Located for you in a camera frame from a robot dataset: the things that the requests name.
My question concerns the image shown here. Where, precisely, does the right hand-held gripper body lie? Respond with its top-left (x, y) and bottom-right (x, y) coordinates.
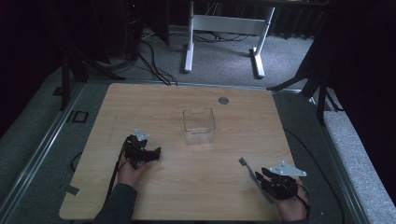
top-left (262, 160), bottom-right (308, 201)

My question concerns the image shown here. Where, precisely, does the person's left hand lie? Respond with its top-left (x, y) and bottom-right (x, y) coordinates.
top-left (117, 154), bottom-right (151, 189)

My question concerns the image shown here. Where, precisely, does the person's right hand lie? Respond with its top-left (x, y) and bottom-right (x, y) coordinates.
top-left (274, 179), bottom-right (312, 222)

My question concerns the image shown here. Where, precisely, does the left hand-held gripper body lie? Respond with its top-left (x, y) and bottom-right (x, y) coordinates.
top-left (123, 128), bottom-right (156, 170)

